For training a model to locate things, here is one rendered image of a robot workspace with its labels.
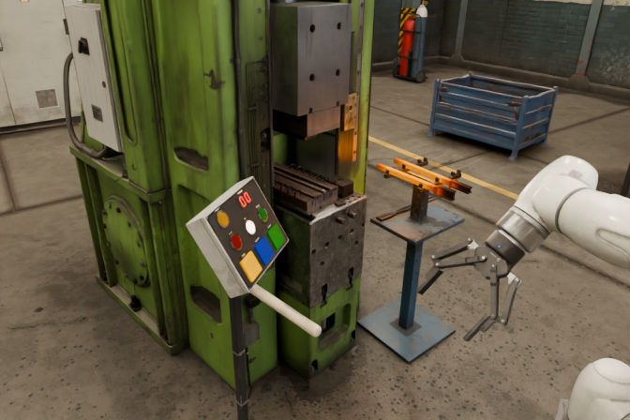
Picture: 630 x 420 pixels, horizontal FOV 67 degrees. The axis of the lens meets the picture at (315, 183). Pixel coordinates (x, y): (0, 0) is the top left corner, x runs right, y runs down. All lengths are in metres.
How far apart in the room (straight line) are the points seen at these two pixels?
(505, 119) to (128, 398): 4.54
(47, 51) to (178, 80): 4.87
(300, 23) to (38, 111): 5.50
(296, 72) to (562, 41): 8.44
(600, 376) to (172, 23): 1.88
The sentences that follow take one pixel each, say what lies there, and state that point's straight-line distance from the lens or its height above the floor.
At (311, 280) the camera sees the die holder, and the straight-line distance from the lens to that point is 2.15.
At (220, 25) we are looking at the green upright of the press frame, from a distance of 1.74.
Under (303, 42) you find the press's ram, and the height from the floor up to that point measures 1.64.
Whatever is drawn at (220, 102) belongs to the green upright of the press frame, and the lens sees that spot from 1.77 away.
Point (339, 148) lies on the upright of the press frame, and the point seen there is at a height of 1.09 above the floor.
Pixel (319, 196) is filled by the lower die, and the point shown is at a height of 0.98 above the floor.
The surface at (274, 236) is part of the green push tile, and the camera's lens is 1.69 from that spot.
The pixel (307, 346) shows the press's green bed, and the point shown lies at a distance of 2.41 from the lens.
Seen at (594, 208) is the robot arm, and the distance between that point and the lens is 0.95.
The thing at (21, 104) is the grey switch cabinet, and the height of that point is 0.35.
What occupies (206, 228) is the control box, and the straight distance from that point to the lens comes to 1.47.
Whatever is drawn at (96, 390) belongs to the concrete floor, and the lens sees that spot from 2.73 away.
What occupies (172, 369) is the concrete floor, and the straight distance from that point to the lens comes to 2.71.
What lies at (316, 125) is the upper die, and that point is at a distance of 1.92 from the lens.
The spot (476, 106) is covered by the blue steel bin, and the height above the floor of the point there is 0.49.
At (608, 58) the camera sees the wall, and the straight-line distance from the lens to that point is 9.63.
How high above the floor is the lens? 1.87
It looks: 24 degrees down
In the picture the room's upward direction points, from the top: 1 degrees clockwise
